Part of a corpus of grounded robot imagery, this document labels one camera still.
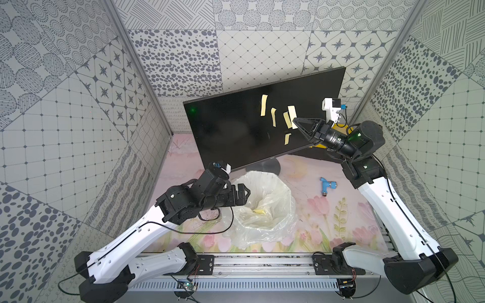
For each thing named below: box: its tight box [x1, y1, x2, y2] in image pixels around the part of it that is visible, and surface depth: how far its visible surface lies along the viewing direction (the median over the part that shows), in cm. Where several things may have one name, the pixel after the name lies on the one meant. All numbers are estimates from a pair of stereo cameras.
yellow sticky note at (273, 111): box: [270, 107, 277, 127], surface depth 70 cm
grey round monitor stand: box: [245, 157, 281, 177], surface depth 106 cm
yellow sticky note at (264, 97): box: [260, 94, 269, 117], surface depth 66 cm
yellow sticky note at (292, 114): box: [287, 105, 299, 130], surface depth 57 cm
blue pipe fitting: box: [319, 176, 338, 197], surface depth 97 cm
